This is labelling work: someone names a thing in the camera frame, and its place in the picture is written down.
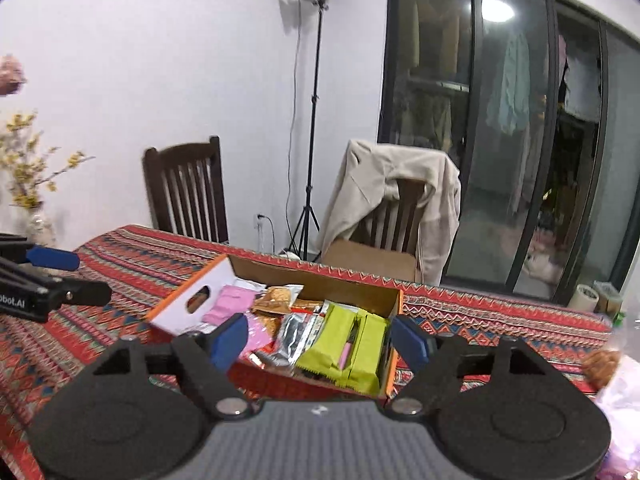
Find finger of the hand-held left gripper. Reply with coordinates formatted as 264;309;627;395
0;232;81;272
0;258;113;306

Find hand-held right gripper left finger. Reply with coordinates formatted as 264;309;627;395
92;312;253;418

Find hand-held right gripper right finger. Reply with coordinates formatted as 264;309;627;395
387;314;556;416

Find pink snack packet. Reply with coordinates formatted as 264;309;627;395
240;312;276;356
202;284;266;326

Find green snack packet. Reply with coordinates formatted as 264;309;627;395
347;310;391;396
295;302;358;376

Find silver snack packet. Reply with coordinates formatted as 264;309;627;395
247;350;293;368
272;310;331;366

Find pile of cracker packets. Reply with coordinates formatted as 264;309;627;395
250;284;326;331

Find orange cardboard box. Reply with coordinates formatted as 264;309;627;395
145;254;405;401

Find small floral vase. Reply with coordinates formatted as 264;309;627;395
25;210;57;250

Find patterned red tablecloth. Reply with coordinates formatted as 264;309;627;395
0;224;616;480

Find yellow flower sprigs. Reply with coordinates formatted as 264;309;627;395
0;112;96;210

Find plain cardboard box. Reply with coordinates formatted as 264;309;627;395
321;239;420;283

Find wooden chair with jacket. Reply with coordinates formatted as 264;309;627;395
350;177;428;256

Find white fluffy item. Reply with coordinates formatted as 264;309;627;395
522;252;563;283

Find dark wooden chair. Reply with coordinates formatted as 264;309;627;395
142;135;231;246

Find white tape roll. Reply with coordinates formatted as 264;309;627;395
570;284;600;312

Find chair with beige jacket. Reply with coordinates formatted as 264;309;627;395
317;139;462;286

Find sliding glass door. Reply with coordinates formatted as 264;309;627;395
377;0;640;306

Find dried pink roses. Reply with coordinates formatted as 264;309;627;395
0;54;27;97

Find pastry in clear bag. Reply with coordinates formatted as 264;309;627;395
582;349;623;393

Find small clear storage box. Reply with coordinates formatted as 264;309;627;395
592;280;626;316

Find purple tissue pack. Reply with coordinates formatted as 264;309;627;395
595;355;640;480

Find light blue hanging garment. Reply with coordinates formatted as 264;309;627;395
487;32;531;133

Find black power cable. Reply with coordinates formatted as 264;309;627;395
285;0;303;256

